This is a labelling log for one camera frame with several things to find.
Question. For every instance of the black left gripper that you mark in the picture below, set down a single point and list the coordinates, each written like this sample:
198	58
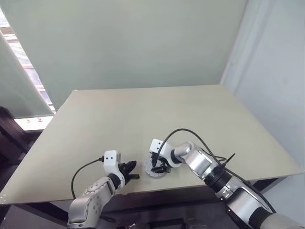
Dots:
122	173

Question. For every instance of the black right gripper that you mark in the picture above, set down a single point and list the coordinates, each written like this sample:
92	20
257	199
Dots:
164	163

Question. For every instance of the grey round metal disc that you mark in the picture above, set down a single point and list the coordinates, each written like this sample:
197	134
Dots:
148	167

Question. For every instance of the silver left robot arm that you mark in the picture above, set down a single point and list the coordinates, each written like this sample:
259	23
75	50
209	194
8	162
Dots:
95	190

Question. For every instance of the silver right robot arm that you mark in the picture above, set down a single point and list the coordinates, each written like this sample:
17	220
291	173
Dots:
200	162

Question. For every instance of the white window sill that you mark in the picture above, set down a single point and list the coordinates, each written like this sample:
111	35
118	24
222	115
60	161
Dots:
33	125

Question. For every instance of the dark wooden furniture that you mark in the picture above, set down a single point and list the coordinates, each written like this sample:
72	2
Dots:
12	140

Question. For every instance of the grey roller blind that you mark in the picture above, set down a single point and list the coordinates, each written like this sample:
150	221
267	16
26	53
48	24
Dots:
21	93

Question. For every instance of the window with building outside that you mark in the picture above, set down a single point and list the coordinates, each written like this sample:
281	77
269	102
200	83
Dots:
31	69

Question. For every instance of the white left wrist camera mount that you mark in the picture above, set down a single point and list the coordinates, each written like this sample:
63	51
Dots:
112	158

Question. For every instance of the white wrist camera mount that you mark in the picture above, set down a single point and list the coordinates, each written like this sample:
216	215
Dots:
112	158
156	145

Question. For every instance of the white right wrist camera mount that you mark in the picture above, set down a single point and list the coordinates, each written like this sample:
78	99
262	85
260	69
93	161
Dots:
156	145

